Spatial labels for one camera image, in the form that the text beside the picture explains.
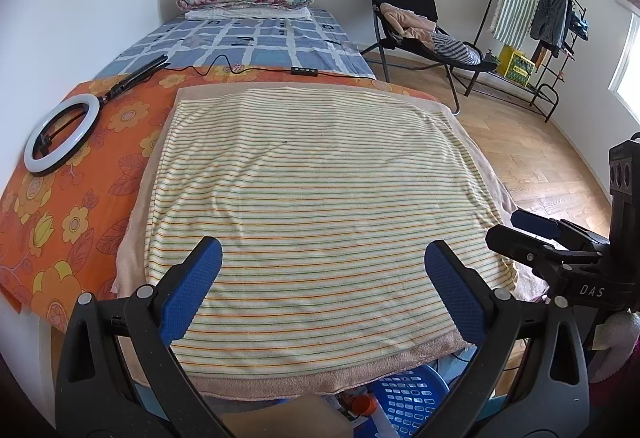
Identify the beige clothing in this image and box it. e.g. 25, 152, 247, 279
379, 2, 438, 44

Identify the striped clothing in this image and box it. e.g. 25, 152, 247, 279
430, 34, 483, 66

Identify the pale blue squeeze tube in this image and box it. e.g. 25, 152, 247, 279
370, 405, 396, 438

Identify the folded white cloth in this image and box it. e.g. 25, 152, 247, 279
185, 7, 312, 21

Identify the black ring light stand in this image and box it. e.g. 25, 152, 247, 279
97, 54, 170, 105

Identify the dark jacket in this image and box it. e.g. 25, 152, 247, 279
529, 0, 573, 59

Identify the black clothes rack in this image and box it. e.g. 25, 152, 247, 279
467, 0, 583, 124

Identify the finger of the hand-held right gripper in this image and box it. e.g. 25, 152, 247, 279
510, 209, 610, 253
486, 224, 603, 283

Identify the person's right hand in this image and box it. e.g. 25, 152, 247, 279
590, 313, 640, 384

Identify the white ring light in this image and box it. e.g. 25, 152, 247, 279
23, 93, 101, 176

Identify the window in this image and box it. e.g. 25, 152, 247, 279
607, 10, 640, 124

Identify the yellow crate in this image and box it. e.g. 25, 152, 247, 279
497, 44, 536, 86

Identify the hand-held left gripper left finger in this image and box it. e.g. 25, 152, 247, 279
55, 236, 241, 438

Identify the blue plaid bed sheet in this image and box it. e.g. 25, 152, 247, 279
92, 7, 377, 80

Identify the blue garment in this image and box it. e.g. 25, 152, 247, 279
570, 10, 591, 41

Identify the striped yellow blanket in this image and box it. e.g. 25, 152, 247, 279
145, 88, 518, 364

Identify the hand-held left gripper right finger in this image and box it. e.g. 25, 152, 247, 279
424, 239, 591, 438

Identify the blue plastic basket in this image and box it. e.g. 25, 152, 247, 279
370, 363, 451, 438

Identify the beige towel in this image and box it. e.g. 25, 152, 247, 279
112, 84, 551, 401

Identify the black cable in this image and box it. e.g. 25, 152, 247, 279
165, 54, 381, 81

